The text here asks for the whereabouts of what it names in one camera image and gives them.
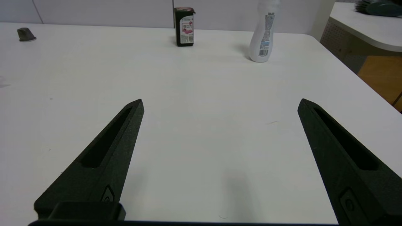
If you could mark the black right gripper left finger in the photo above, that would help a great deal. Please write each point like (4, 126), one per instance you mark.
(103, 169)

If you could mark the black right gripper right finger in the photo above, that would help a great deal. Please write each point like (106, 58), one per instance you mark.
(348, 169)

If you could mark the white neighbouring table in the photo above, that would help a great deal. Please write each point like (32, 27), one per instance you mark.
(370, 28)

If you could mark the white plastic bottle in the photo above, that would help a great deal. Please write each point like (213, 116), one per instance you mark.
(262, 40)

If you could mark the dark coffee capsule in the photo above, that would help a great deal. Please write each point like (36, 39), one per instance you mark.
(25, 34)

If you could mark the black wicker basket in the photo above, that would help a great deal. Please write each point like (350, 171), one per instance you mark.
(383, 8)

